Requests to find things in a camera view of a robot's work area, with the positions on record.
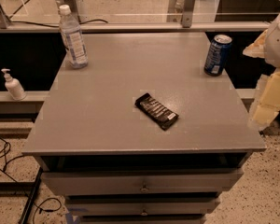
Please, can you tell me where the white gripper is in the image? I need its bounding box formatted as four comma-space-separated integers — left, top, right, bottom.
243, 14, 280, 131

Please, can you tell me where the clear blue-label plastic bottle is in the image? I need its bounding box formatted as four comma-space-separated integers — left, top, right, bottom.
59, 5, 88, 69

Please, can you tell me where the black rxbar chocolate bar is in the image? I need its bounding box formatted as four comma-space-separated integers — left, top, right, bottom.
134, 93, 179, 131

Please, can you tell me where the white pump dispenser bottle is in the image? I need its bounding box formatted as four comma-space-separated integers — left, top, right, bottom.
1, 68, 26, 100

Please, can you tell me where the blue soda can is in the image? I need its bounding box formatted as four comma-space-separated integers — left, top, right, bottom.
204, 35, 232, 76

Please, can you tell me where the top grey drawer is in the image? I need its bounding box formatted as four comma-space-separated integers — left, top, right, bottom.
42, 168, 244, 196

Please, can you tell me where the grey drawer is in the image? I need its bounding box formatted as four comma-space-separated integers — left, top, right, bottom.
42, 168, 244, 196
65, 196, 220, 216

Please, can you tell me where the grey drawer cabinet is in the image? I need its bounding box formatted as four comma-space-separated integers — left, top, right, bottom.
23, 33, 264, 224

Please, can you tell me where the middle grey drawer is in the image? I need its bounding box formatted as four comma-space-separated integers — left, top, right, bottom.
65, 196, 220, 216

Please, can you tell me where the right metal bracket post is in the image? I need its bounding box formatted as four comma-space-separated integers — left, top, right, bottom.
166, 0, 195, 28

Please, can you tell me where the black cable on ledge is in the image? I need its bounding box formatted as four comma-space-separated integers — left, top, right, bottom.
8, 18, 109, 29

